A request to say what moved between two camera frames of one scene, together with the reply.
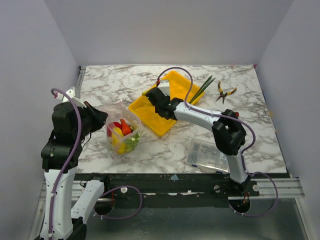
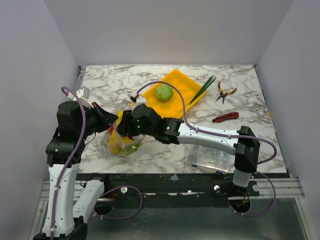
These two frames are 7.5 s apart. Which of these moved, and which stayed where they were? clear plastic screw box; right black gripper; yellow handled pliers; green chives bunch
Moved: right black gripper
Stayed: green chives bunch; clear plastic screw box; yellow handled pliers
